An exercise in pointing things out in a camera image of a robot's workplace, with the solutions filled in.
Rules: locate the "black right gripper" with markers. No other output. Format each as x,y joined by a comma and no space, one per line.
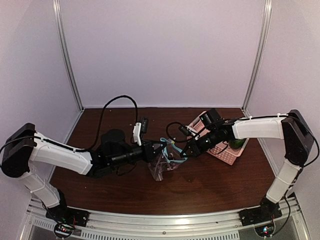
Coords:
195,148

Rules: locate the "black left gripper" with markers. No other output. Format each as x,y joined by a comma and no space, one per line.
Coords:
149,152

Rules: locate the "clear zip top bag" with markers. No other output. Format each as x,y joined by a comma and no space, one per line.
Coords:
172,153

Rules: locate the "dark red grape bunch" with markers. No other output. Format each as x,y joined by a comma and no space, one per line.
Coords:
160,165

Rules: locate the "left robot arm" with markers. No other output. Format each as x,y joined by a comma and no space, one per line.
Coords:
27,146

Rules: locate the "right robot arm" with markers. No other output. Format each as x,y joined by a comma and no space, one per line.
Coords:
290,127

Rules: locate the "pink perforated plastic basket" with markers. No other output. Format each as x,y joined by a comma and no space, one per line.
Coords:
221,151

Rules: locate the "green chayote squash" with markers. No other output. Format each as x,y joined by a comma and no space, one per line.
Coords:
236,143

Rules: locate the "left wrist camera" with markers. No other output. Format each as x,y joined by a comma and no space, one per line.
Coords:
140,128

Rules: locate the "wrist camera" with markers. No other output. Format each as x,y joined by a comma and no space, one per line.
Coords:
189,132
140,128

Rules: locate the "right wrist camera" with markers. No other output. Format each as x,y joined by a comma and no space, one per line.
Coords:
189,132

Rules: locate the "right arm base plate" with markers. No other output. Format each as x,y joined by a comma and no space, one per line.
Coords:
259,214

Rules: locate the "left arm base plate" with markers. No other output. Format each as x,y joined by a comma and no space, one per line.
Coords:
67,215

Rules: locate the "front aluminium rail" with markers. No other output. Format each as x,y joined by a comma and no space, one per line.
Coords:
223,225

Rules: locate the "left aluminium frame post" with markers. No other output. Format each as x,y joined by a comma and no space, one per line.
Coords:
65,53

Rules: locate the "aluminium frame post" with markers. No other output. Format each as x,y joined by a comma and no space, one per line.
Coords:
264,32
65,53

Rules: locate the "right aluminium frame post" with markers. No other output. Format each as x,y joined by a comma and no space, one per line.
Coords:
264,32

